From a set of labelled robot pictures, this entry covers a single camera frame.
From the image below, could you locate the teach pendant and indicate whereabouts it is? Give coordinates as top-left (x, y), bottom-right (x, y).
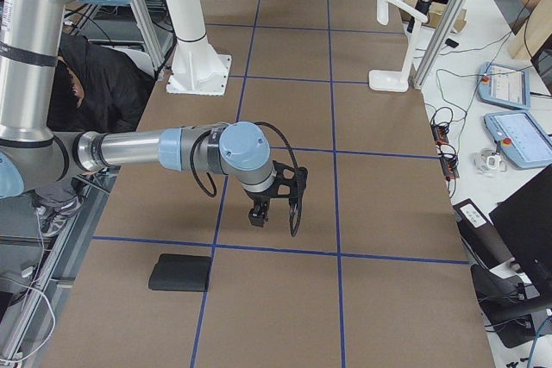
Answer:
top-left (483, 110), bottom-right (551, 169)
top-left (478, 62), bottom-right (530, 109)

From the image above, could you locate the aluminium frame post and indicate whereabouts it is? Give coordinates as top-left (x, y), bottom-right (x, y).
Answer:
top-left (412, 0), bottom-right (466, 90)

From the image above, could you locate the black mouse pad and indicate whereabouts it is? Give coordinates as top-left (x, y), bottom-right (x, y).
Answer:
top-left (148, 253), bottom-right (211, 292)

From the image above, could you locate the white desk lamp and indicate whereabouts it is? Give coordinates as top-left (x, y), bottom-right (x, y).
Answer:
top-left (367, 0), bottom-right (430, 93)

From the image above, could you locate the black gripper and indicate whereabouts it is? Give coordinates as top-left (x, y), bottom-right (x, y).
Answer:
top-left (248, 193), bottom-right (271, 227)

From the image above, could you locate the lower teach pendant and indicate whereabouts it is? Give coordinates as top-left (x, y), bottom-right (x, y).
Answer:
top-left (483, 110), bottom-right (551, 169)

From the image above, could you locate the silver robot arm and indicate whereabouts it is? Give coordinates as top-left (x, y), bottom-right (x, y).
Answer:
top-left (1, 0), bottom-right (277, 226)

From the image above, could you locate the orange black power strip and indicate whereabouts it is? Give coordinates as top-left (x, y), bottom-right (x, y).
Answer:
top-left (430, 124), bottom-right (459, 181)

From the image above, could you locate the upper teach pendant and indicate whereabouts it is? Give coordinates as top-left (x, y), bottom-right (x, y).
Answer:
top-left (478, 62), bottom-right (530, 109)

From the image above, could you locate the white pillar mount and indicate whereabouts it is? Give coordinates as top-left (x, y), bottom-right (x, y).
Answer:
top-left (166, 0), bottom-right (232, 96)

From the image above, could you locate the black monitor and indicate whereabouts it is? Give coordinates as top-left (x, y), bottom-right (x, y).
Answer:
top-left (490, 166), bottom-right (551, 288)

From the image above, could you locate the person in black jacket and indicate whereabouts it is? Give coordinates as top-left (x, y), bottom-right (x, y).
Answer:
top-left (32, 34), bottom-right (155, 238)

